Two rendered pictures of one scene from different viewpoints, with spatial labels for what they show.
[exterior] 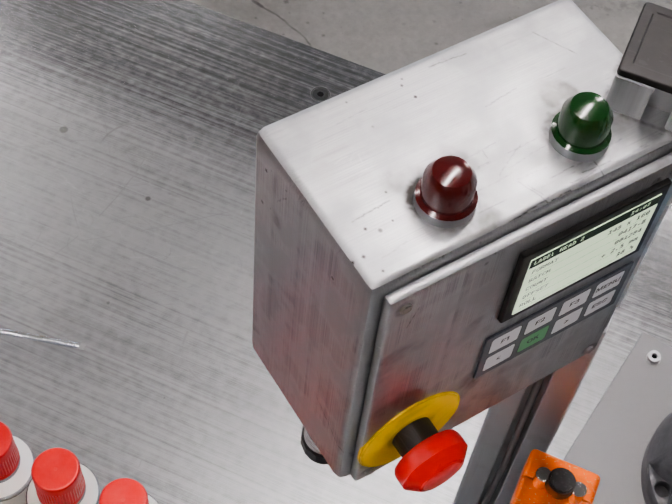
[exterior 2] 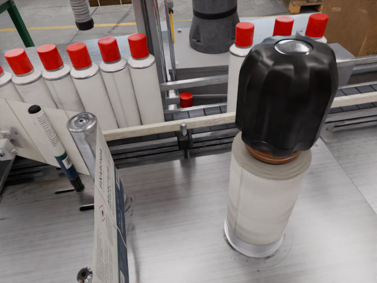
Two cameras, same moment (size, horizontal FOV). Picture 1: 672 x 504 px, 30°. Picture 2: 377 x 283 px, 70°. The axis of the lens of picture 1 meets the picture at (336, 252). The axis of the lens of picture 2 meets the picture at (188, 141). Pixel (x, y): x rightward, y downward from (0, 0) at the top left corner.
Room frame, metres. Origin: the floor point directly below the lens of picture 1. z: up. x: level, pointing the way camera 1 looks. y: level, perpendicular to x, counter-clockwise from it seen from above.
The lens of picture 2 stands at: (-0.21, 0.04, 1.28)
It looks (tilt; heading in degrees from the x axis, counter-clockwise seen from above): 44 degrees down; 337
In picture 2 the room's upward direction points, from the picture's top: 5 degrees counter-clockwise
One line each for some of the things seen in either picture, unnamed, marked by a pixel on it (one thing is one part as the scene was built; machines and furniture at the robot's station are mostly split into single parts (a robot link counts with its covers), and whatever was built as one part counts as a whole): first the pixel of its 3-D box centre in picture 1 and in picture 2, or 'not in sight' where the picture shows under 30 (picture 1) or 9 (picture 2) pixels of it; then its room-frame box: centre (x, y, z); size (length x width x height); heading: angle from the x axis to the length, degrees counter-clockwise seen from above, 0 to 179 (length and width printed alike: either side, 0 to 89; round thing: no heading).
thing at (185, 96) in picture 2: not in sight; (186, 100); (0.34, -0.20, 0.85); 0.03 x 0.03 x 0.03
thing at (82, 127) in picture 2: not in sight; (102, 168); (0.09, 0.06, 0.97); 0.05 x 0.05 x 0.19
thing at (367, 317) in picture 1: (452, 255); not in sight; (0.34, -0.06, 1.38); 0.17 x 0.10 x 0.19; 127
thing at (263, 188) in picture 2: not in sight; (266, 167); (-0.06, -0.12, 1.03); 0.09 x 0.09 x 0.30
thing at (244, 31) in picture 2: not in sight; (240, 75); (0.19, -0.26, 0.98); 0.05 x 0.05 x 0.20
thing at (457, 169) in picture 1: (448, 185); not in sight; (0.30, -0.04, 1.49); 0.03 x 0.03 x 0.02
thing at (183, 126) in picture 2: not in sight; (185, 145); (0.15, -0.11, 0.89); 0.03 x 0.03 x 0.12; 72
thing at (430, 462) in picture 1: (426, 453); not in sight; (0.26, -0.06, 1.33); 0.04 x 0.03 x 0.04; 127
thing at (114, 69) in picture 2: not in sight; (120, 90); (0.27, -0.03, 0.98); 0.05 x 0.05 x 0.20
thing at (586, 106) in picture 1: (584, 120); not in sight; (0.35, -0.10, 1.49); 0.03 x 0.03 x 0.02
